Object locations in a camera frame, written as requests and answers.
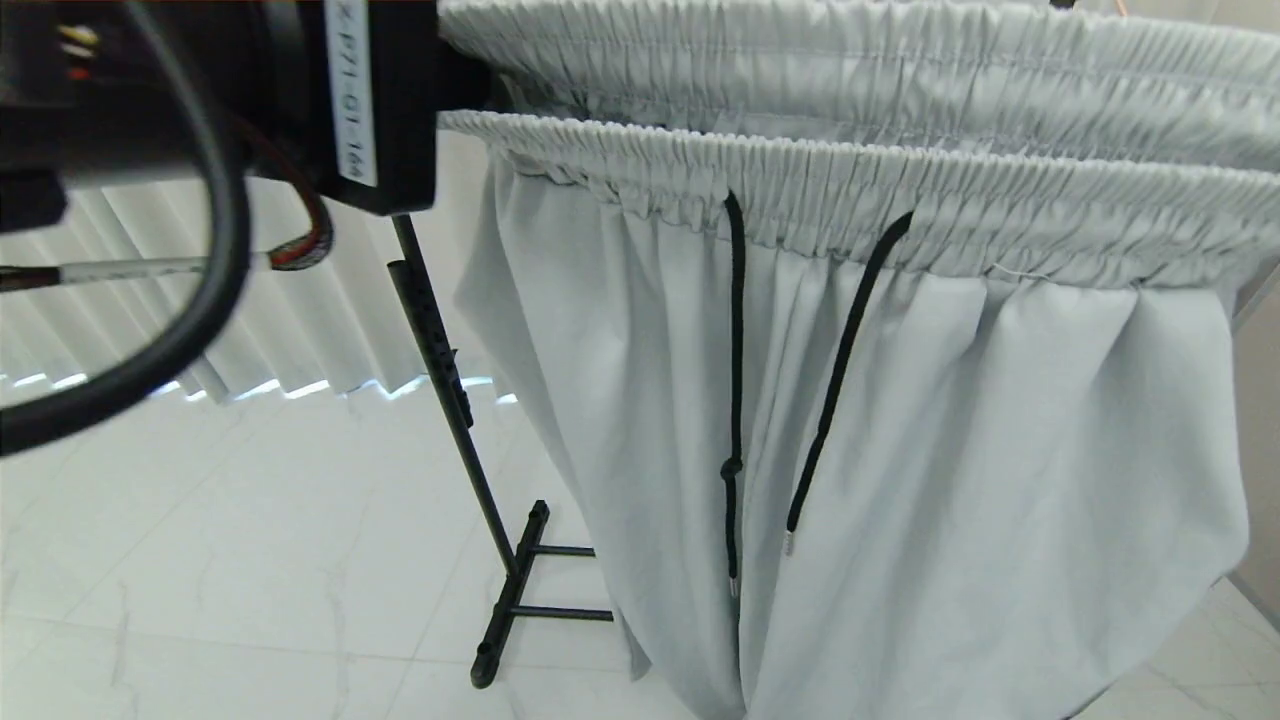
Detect pale grey shorts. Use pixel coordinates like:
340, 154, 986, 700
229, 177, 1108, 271
437, 0, 1280, 720

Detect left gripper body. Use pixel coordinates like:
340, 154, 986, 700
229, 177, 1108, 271
258, 0, 441, 217

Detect white curtain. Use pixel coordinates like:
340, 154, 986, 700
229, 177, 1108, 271
0, 128, 523, 404

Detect black clothes rack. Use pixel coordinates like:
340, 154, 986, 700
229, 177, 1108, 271
387, 213, 614, 690

